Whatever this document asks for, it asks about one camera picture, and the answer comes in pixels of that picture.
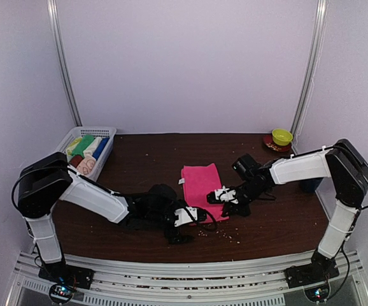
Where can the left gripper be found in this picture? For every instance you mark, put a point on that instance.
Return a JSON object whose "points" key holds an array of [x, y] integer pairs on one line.
{"points": [[175, 236]]}

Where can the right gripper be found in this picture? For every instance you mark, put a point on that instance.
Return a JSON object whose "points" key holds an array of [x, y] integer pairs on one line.
{"points": [[229, 206]]}

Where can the pink towel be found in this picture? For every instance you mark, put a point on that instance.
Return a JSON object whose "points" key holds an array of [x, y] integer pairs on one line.
{"points": [[197, 183]]}

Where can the orange bunny pattern towel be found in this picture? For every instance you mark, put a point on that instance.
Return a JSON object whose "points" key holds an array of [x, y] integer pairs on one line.
{"points": [[86, 166]]}

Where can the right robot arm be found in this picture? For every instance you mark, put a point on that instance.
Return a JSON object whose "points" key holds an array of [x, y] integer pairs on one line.
{"points": [[341, 164]]}

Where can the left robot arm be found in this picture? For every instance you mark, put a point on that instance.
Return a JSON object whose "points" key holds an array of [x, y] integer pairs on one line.
{"points": [[41, 185]]}

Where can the dark red plate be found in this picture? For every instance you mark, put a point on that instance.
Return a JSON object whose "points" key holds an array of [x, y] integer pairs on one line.
{"points": [[269, 143]]}

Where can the dark blue cup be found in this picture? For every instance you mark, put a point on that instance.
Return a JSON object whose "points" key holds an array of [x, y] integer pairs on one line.
{"points": [[310, 185]]}

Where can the lime green bowl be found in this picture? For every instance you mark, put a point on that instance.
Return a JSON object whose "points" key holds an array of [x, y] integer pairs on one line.
{"points": [[282, 137]]}

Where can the blue rolled towel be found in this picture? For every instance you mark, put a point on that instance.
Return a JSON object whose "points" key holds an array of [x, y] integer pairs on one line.
{"points": [[98, 151]]}

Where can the white plastic basket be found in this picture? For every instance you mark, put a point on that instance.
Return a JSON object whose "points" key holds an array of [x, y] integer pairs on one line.
{"points": [[96, 131]]}

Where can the cream rolled towel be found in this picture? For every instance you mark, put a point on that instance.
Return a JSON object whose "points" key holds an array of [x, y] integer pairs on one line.
{"points": [[91, 148]]}

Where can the right circuit board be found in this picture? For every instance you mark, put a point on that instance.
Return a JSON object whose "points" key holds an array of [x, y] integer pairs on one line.
{"points": [[317, 294]]}

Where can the circuit board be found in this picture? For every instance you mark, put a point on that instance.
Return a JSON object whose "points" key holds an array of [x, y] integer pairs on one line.
{"points": [[317, 294], [61, 294]]}

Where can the dark red rolled towel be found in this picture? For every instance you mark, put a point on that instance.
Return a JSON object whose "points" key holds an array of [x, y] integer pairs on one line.
{"points": [[75, 160]]}

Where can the green rolled towel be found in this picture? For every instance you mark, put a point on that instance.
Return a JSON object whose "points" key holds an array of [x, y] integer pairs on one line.
{"points": [[85, 142]]}

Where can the left circuit board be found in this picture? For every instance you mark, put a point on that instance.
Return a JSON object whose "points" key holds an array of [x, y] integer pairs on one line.
{"points": [[61, 294]]}

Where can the yellow rolled towel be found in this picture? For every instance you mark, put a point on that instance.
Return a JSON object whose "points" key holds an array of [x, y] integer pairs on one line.
{"points": [[70, 148]]}

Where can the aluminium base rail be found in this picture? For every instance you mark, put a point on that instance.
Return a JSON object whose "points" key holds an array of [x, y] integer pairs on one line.
{"points": [[248, 282]]}

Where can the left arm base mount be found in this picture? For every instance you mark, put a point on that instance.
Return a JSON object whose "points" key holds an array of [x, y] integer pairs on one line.
{"points": [[71, 276]]}

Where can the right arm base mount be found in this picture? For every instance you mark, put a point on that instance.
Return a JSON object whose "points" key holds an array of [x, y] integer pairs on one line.
{"points": [[304, 275]]}

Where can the right aluminium frame post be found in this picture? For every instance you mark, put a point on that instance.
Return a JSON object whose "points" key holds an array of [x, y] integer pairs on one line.
{"points": [[316, 44]]}

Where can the aluminium frame post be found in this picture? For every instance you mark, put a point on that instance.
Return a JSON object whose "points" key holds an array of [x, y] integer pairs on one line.
{"points": [[316, 44], [64, 71]]}

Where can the left aluminium frame post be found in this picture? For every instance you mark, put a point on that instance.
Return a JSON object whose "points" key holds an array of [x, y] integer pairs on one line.
{"points": [[64, 71]]}

